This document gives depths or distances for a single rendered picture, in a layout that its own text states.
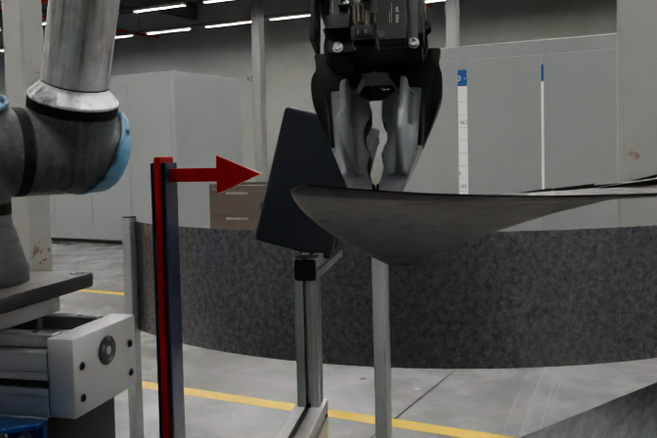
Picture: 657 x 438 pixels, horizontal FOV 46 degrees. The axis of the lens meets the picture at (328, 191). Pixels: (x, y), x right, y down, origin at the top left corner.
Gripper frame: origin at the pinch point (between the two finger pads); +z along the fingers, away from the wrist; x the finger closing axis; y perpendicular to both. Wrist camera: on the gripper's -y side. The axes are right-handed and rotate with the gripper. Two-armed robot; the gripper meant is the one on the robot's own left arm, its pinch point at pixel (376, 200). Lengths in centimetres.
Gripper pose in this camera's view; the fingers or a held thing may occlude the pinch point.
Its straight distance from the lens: 52.7
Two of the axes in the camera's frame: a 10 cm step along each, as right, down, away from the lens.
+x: 9.9, -0.2, -1.6
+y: -1.6, -2.5, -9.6
